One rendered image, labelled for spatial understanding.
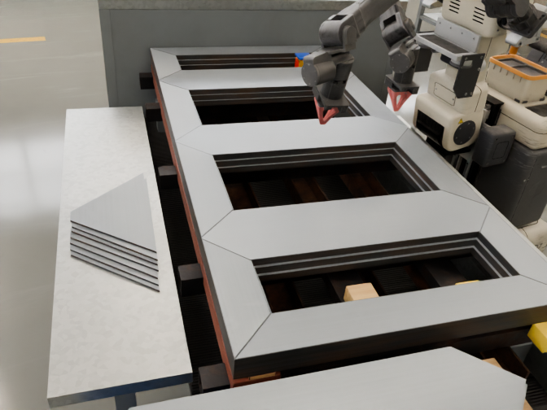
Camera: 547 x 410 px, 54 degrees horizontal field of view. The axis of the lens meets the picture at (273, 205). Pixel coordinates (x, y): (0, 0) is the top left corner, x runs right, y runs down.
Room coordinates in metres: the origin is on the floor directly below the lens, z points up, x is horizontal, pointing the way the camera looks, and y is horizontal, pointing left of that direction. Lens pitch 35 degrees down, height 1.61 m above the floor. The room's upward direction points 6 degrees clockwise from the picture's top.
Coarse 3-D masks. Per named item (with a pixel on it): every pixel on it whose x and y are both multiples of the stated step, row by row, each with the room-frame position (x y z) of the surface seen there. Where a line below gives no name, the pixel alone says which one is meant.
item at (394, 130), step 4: (376, 120) 1.59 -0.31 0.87; (380, 120) 1.60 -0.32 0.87; (384, 120) 1.60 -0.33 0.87; (388, 120) 1.60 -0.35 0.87; (380, 124) 1.57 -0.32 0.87; (384, 124) 1.57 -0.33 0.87; (388, 124) 1.57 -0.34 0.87; (392, 124) 1.57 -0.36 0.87; (396, 124) 1.58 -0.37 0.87; (384, 128) 1.54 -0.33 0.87; (388, 128) 1.55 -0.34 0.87; (392, 128) 1.55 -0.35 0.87; (396, 128) 1.55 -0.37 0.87; (400, 128) 1.56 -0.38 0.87; (388, 132) 1.52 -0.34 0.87; (392, 132) 1.52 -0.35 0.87; (396, 132) 1.52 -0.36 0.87; (400, 132) 1.53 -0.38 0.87; (404, 132) 1.53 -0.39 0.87; (392, 136) 1.49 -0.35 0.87; (396, 136) 1.50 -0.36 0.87; (400, 136) 1.50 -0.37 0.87; (396, 140) 1.47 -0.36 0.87
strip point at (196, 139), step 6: (192, 132) 1.39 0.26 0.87; (198, 132) 1.40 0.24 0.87; (180, 138) 1.35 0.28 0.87; (186, 138) 1.35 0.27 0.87; (192, 138) 1.35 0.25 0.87; (198, 138) 1.36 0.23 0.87; (204, 138) 1.36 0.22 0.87; (186, 144) 1.32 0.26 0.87; (192, 144) 1.32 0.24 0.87; (198, 144) 1.32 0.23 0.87; (204, 144) 1.33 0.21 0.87; (204, 150) 1.29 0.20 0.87; (210, 150) 1.29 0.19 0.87
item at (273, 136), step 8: (256, 128) 1.46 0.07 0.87; (264, 128) 1.46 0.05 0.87; (272, 128) 1.47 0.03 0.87; (280, 128) 1.48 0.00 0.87; (264, 136) 1.41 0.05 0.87; (272, 136) 1.42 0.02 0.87; (280, 136) 1.42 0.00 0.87; (272, 144) 1.37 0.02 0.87; (280, 144) 1.37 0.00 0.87; (288, 144) 1.38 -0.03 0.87
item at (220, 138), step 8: (208, 128) 1.43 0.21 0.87; (216, 128) 1.43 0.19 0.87; (224, 128) 1.44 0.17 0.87; (208, 136) 1.38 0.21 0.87; (216, 136) 1.38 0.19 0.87; (224, 136) 1.39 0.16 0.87; (232, 136) 1.39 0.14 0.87; (208, 144) 1.33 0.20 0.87; (216, 144) 1.33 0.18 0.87; (224, 144) 1.34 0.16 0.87; (232, 144) 1.34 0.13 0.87; (216, 152) 1.29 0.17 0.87; (224, 152) 1.29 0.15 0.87; (232, 152) 1.30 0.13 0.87; (240, 152) 1.30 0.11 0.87
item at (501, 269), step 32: (192, 64) 2.03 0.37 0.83; (224, 64) 2.06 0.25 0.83; (256, 64) 2.10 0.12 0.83; (288, 64) 2.15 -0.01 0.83; (160, 96) 1.71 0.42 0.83; (192, 96) 1.69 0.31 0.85; (224, 96) 1.73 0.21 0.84; (256, 96) 1.77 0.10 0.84; (288, 96) 1.80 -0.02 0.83; (224, 160) 1.28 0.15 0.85; (256, 160) 1.31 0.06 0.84; (288, 160) 1.34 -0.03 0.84; (320, 160) 1.36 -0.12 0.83; (352, 160) 1.40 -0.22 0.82; (384, 160) 1.43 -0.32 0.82; (288, 256) 0.88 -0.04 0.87; (320, 256) 0.90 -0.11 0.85; (352, 256) 0.92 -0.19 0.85; (384, 256) 0.95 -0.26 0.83; (416, 256) 0.97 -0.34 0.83; (480, 256) 0.99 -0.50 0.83; (480, 320) 0.75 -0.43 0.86; (512, 320) 0.78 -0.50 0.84; (544, 320) 0.81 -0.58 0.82; (288, 352) 0.62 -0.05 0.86; (320, 352) 0.64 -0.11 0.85; (352, 352) 0.67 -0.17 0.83
